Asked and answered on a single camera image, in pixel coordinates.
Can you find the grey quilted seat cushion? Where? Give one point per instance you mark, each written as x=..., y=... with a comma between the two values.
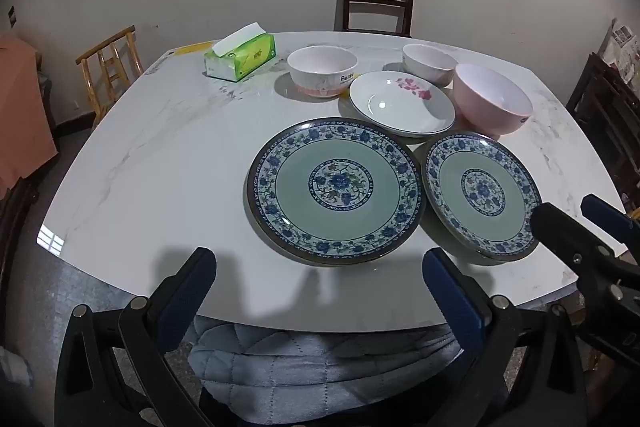
x=310, y=372

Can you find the orange cloth cover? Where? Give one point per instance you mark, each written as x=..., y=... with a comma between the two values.
x=25, y=117

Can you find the small white bowl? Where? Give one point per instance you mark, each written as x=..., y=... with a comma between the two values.
x=425, y=69

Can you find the large blue floral plate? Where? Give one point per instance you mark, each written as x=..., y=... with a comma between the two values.
x=295, y=187

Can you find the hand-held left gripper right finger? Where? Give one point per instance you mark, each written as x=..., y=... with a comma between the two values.
x=450, y=292

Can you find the bamboo chair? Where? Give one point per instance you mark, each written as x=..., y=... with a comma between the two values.
x=105, y=45

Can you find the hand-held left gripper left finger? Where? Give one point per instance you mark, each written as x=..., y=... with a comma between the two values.
x=185, y=297

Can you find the white plate with pink flowers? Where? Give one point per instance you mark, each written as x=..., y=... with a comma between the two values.
x=395, y=107

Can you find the dark wooden furniture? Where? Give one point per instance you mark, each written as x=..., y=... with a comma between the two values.
x=605, y=117

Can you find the small blue floral plate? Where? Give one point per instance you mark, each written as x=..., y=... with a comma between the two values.
x=450, y=187

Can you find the stack of papers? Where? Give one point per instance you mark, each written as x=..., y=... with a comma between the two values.
x=625, y=47

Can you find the wall switch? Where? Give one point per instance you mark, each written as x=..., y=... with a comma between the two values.
x=11, y=16

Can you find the printed white bowl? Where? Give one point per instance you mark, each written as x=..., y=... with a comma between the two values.
x=320, y=82

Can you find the green tissue box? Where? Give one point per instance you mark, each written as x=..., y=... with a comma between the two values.
x=250, y=57

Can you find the pink bowl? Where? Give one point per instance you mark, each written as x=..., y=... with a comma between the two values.
x=480, y=117

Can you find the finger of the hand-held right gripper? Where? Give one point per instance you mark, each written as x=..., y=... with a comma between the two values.
x=607, y=214
x=565, y=237

